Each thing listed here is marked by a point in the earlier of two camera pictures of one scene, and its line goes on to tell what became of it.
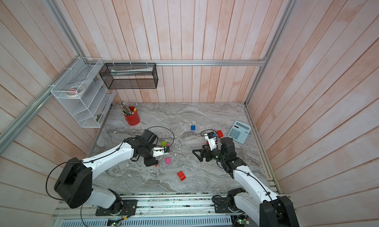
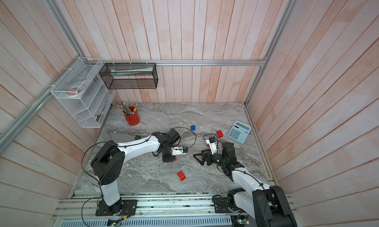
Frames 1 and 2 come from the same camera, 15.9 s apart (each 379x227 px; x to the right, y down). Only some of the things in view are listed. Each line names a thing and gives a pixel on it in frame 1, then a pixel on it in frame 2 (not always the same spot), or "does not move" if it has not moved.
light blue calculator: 240,132 does not move
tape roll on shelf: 73,91 does not move
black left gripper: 151,162 -> 170,159
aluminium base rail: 153,210 does not move
